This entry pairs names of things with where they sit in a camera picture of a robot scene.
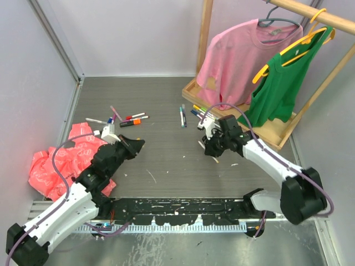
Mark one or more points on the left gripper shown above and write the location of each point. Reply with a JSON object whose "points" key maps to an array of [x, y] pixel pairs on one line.
{"points": [[132, 146]]}

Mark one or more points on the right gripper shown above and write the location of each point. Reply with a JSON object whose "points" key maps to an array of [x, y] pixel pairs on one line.
{"points": [[210, 150]]}

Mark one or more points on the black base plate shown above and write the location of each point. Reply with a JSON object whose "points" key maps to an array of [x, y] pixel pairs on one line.
{"points": [[178, 211]]}

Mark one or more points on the purple cap white marker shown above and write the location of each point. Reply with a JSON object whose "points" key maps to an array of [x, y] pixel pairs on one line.
{"points": [[113, 119]]}

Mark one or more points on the green cap marker near rack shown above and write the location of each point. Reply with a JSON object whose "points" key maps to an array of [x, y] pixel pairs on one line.
{"points": [[208, 114]]}

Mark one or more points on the white silver marker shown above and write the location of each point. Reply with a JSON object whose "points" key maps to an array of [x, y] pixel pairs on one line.
{"points": [[95, 121]]}

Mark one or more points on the orange black highlighter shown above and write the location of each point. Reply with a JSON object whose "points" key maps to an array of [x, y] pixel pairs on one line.
{"points": [[130, 123]]}

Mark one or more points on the teal marker pen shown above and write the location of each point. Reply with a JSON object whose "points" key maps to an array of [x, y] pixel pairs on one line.
{"points": [[181, 117]]}

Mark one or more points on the yellow hanger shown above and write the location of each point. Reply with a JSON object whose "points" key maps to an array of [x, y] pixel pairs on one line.
{"points": [[304, 40]]}

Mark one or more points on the yellow marker pen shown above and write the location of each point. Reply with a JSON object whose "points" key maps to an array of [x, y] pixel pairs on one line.
{"points": [[203, 147]]}

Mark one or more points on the yellow cap marker near rack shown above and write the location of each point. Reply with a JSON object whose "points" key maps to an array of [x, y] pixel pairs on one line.
{"points": [[199, 109]]}

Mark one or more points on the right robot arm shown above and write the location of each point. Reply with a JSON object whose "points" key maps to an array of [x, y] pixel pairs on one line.
{"points": [[301, 195]]}

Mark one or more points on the green tank top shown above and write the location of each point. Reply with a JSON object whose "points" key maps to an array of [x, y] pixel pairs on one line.
{"points": [[276, 94]]}

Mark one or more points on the light pink marker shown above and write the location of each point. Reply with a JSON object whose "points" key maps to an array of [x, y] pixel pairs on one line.
{"points": [[116, 113]]}

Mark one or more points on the pink t-shirt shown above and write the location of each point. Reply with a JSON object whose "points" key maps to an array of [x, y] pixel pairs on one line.
{"points": [[234, 57]]}

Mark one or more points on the wooden clothes rack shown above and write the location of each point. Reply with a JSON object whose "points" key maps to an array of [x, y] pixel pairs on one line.
{"points": [[274, 132]]}

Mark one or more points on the red crumpled plastic bag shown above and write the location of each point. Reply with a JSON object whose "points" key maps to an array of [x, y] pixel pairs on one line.
{"points": [[69, 161]]}

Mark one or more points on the red cap marker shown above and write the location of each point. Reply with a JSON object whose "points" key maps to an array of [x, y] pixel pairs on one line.
{"points": [[136, 116]]}

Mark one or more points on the cable duct rail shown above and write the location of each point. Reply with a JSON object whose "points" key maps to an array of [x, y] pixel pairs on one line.
{"points": [[194, 228]]}

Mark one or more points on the pink cap marker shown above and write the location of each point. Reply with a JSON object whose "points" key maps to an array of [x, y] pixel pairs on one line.
{"points": [[136, 119]]}

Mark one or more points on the purple marker pen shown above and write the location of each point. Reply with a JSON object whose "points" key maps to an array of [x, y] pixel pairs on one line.
{"points": [[184, 115]]}

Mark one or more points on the grey hanger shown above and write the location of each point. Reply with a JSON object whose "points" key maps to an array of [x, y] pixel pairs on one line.
{"points": [[278, 22]]}

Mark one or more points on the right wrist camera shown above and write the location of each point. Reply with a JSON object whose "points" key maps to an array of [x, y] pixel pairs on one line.
{"points": [[207, 124]]}

